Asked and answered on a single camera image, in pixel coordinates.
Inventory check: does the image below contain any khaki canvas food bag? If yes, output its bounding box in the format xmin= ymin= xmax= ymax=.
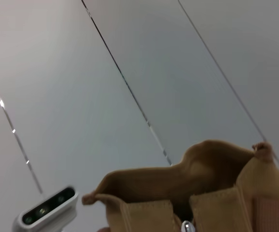
xmin=81 ymin=139 xmax=279 ymax=232

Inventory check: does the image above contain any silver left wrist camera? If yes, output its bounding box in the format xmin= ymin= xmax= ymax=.
xmin=12 ymin=186 xmax=79 ymax=232

